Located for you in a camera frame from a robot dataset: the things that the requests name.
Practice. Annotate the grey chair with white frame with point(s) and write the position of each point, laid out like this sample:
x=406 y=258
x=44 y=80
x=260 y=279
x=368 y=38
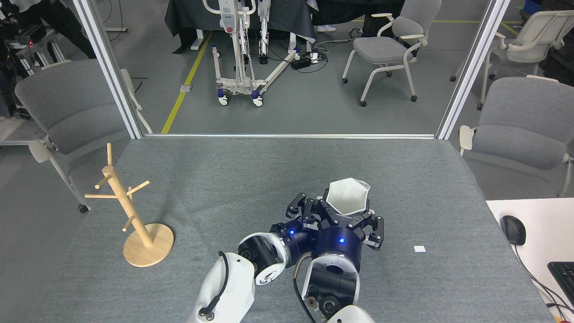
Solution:
x=381 y=49
x=524 y=130
x=533 y=45
x=76 y=112

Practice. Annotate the silver table edge rail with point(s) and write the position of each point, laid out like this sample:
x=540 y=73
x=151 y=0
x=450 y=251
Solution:
x=291 y=136

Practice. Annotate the white faceted cup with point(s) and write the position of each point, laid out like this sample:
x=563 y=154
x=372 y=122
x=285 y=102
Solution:
x=347 y=195

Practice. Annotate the silver aluminium post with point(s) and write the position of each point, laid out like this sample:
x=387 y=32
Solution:
x=471 y=72
x=110 y=67

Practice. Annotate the person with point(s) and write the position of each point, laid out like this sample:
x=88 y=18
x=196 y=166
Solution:
x=63 y=18

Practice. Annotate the black computer mouse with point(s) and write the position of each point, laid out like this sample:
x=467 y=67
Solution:
x=513 y=229

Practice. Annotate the wooden cup rack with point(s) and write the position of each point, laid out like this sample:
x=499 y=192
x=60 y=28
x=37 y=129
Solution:
x=145 y=251

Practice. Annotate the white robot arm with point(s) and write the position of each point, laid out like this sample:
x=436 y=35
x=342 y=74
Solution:
x=237 y=287
x=336 y=282

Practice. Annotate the metal floor plate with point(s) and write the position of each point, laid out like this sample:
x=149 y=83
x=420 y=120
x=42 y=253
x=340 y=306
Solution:
x=186 y=88

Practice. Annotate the black table cloth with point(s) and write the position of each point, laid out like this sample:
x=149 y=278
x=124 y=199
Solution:
x=188 y=18

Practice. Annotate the person's foot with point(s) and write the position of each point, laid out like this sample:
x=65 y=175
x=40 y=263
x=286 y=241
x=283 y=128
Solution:
x=326 y=28

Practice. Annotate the white desk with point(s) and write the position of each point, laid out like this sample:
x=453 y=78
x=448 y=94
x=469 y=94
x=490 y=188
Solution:
x=547 y=224

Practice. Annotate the black power strip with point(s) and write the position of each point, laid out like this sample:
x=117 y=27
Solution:
x=302 y=62

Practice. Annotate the white stand on wheels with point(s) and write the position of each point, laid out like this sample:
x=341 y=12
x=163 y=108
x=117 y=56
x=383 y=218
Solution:
x=237 y=83

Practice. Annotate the black keyboard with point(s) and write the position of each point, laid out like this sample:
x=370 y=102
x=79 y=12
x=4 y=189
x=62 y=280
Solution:
x=564 y=278

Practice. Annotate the metal equipment rack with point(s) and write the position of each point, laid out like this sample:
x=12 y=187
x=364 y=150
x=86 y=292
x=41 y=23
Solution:
x=38 y=47

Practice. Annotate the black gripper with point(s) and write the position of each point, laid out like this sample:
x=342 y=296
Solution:
x=341 y=244
x=298 y=240

